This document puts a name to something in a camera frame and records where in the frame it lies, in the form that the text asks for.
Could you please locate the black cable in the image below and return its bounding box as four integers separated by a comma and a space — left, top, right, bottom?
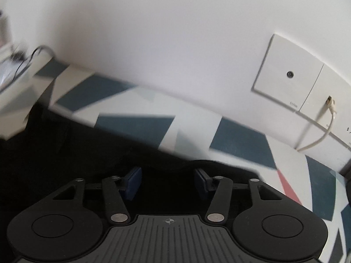
11, 45, 55, 78

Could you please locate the black garment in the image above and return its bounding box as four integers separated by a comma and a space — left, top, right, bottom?
0, 99, 261, 252

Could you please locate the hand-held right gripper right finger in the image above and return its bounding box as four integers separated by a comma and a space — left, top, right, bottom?
193, 168, 289, 223

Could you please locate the white network wall plate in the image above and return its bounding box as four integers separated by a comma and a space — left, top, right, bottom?
298, 64, 351, 154

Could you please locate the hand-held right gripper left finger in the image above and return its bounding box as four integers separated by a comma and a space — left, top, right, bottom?
52, 167, 142, 224

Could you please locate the white network cable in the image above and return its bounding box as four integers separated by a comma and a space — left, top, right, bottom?
297, 96, 337, 152

